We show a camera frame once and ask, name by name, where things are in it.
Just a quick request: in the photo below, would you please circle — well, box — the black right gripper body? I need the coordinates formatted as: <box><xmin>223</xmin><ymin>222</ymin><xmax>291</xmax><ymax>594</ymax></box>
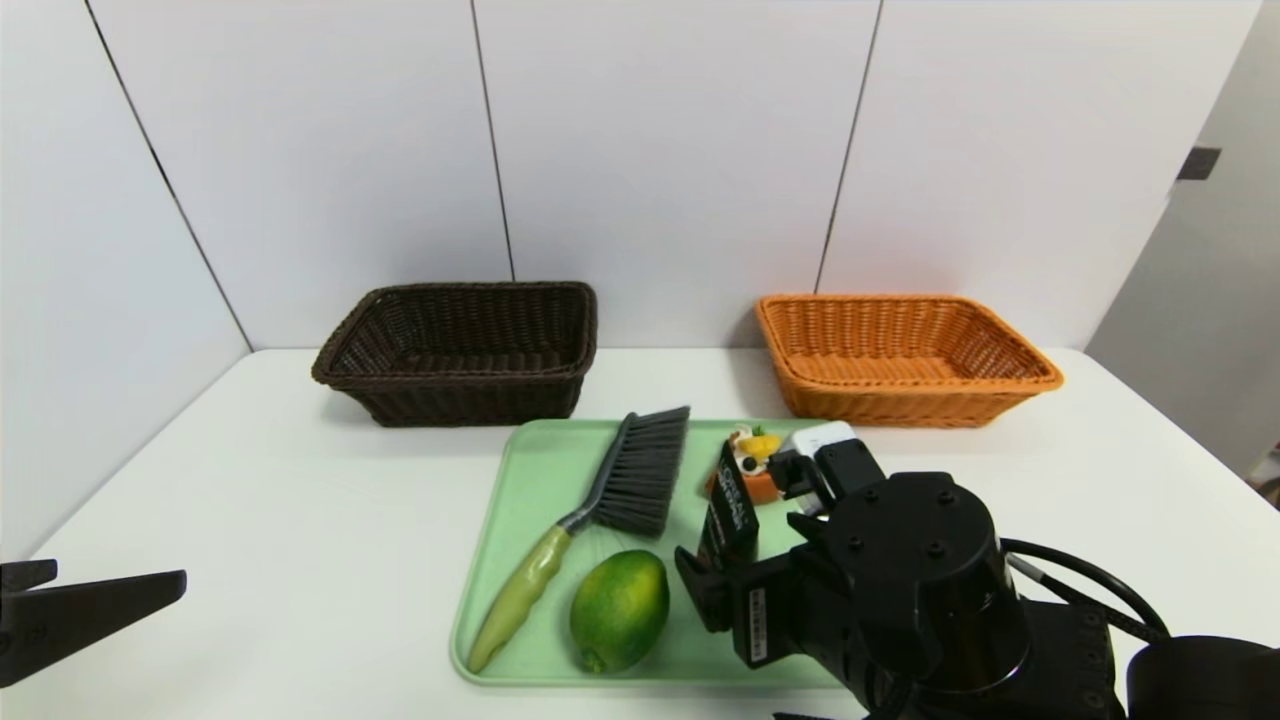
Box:
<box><xmin>728</xmin><ymin>539</ymin><xmax>858</xmax><ymax>670</ymax></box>

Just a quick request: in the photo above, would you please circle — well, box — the black cosmetic tube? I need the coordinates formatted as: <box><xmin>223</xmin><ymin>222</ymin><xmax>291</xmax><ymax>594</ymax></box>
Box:
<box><xmin>697</xmin><ymin>438</ymin><xmax>760</xmax><ymax>573</ymax></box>

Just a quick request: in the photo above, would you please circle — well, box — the green lime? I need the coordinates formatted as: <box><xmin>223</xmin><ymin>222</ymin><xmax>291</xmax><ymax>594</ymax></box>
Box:
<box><xmin>569</xmin><ymin>549</ymin><xmax>671</xmax><ymax>675</ymax></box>

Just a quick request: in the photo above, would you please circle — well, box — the orange toy fruit tart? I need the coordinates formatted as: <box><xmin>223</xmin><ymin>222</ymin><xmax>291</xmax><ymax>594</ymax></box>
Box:
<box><xmin>705</xmin><ymin>424</ymin><xmax>801</xmax><ymax>506</ymax></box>

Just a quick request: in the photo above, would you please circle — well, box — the orange wicker basket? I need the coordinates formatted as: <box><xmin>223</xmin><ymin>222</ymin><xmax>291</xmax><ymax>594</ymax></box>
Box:
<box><xmin>755</xmin><ymin>294</ymin><xmax>1064</xmax><ymax>430</ymax></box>

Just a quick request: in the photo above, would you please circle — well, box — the dark brown wicker basket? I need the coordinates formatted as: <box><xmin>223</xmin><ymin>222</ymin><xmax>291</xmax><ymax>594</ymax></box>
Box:
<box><xmin>311</xmin><ymin>281</ymin><xmax>599</xmax><ymax>429</ymax></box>

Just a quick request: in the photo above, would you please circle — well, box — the light green plastic tray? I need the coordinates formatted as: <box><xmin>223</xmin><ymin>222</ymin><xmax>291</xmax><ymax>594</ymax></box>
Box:
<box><xmin>449</xmin><ymin>417</ymin><xmax>853</xmax><ymax>688</ymax></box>

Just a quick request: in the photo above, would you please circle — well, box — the grey brush with green handle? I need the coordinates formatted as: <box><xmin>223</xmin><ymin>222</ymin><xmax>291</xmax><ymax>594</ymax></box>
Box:
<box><xmin>467</xmin><ymin>405</ymin><xmax>691</xmax><ymax>673</ymax></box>

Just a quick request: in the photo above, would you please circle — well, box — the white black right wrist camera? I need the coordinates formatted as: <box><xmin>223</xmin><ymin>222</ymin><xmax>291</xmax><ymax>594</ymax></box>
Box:
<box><xmin>770</xmin><ymin>420</ymin><xmax>888</xmax><ymax>516</ymax></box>

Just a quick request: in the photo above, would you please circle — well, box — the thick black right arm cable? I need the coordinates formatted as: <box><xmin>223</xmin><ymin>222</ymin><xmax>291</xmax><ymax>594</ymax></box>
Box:
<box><xmin>1000</xmin><ymin>537</ymin><xmax>1173</xmax><ymax>646</ymax></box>

